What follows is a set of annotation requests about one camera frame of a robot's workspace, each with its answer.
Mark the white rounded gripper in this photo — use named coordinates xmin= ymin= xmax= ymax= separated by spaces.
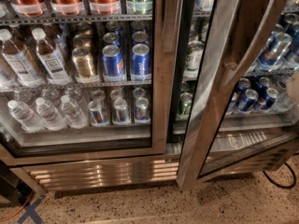
xmin=287 ymin=73 xmax=299 ymax=101

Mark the steel fridge door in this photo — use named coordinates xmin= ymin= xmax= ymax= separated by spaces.
xmin=0 ymin=0 xmax=185 ymax=167
xmin=177 ymin=0 xmax=299 ymax=189

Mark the steel fridge base grille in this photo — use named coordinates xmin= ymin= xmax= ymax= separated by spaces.
xmin=12 ymin=141 xmax=298 ymax=193

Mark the blue can bottom right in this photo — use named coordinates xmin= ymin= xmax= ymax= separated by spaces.
xmin=235 ymin=89 xmax=259 ymax=113

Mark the silver blue can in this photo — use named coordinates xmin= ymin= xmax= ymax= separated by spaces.
xmin=257 ymin=33 xmax=292 ymax=71

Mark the blue can bottom left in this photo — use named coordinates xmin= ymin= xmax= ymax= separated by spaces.
xmin=225 ymin=92 xmax=238 ymax=116

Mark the white 7Up can left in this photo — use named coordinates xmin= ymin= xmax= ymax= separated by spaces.
xmin=184 ymin=41 xmax=204 ymax=77

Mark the green can bottom shelf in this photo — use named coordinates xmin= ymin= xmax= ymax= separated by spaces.
xmin=178 ymin=92 xmax=192 ymax=119

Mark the small silver can right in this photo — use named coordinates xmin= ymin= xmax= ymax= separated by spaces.
xmin=135 ymin=97 xmax=150 ymax=123

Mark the small silver can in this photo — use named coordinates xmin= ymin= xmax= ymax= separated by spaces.
xmin=88 ymin=100 xmax=109 ymax=127
xmin=113 ymin=98 xmax=131 ymax=124
xmin=135 ymin=97 xmax=150 ymax=123

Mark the front blue Pepsi can right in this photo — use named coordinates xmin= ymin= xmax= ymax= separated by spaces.
xmin=131 ymin=44 xmax=151 ymax=80

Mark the blue pepsi can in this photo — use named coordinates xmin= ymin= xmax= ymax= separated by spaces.
xmin=102 ymin=45 xmax=125 ymax=82
xmin=131 ymin=44 xmax=151 ymax=80

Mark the small silver can middle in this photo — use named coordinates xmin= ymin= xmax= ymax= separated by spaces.
xmin=113 ymin=98 xmax=131 ymax=124

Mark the front blue Pepsi can left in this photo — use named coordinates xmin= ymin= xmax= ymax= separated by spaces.
xmin=102 ymin=45 xmax=125 ymax=82

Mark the small silver can left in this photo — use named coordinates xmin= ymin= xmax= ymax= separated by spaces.
xmin=88 ymin=100 xmax=109 ymax=127

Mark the front gold can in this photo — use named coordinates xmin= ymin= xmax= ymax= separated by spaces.
xmin=72 ymin=48 xmax=100 ymax=84

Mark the water bottle right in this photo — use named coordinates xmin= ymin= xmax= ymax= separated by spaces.
xmin=61 ymin=95 xmax=88 ymax=129

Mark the water bottle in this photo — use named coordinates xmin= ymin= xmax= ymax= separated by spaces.
xmin=61 ymin=95 xmax=88 ymax=129
xmin=7 ymin=100 xmax=45 ymax=133
xmin=36 ymin=97 xmax=67 ymax=131

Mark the tea bottle white cap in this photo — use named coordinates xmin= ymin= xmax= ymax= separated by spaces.
xmin=32 ymin=28 xmax=71 ymax=85

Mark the water bottle middle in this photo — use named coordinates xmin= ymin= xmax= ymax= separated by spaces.
xmin=36 ymin=97 xmax=67 ymax=131

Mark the water bottle left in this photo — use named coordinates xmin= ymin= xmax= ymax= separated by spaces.
xmin=7 ymin=100 xmax=45 ymax=133

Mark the tea bottle far left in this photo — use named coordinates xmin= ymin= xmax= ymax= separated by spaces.
xmin=0 ymin=29 xmax=44 ymax=88

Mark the blue tape cross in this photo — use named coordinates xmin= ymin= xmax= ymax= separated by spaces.
xmin=17 ymin=194 xmax=46 ymax=224

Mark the black power cable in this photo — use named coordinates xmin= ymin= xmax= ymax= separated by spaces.
xmin=262 ymin=161 xmax=298 ymax=190

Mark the orange cable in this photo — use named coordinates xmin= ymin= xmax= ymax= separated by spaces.
xmin=0 ymin=189 xmax=35 ymax=222

